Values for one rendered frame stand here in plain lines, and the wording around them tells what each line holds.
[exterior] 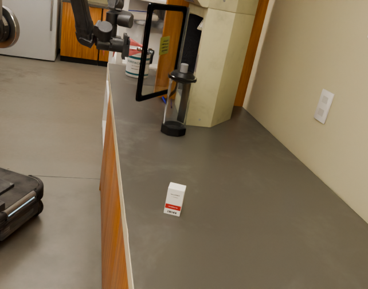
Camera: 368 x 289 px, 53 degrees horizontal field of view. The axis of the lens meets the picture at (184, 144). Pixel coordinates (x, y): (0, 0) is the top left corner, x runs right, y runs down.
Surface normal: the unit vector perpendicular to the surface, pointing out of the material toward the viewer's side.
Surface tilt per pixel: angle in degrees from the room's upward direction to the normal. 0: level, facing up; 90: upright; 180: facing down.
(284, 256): 0
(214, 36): 90
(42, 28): 90
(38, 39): 90
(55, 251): 0
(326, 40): 90
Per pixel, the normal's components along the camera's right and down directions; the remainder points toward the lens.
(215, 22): 0.21, 0.41
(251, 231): 0.18, -0.91
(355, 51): -0.96, -0.07
